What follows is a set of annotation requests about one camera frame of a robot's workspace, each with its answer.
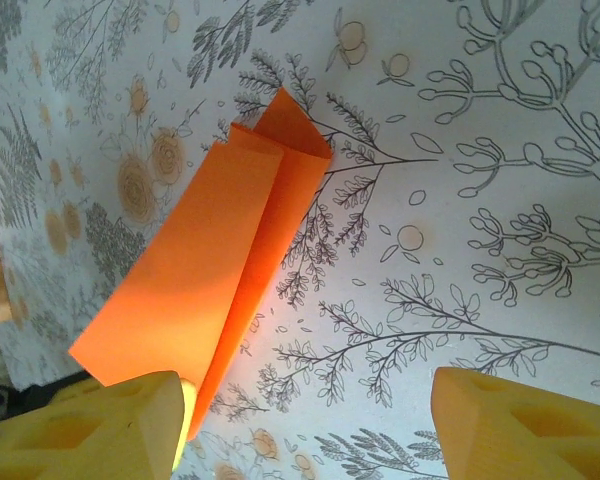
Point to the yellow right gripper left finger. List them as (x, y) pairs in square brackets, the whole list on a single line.
[(80, 435)]

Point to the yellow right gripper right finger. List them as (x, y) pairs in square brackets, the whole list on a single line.
[(530, 435)]

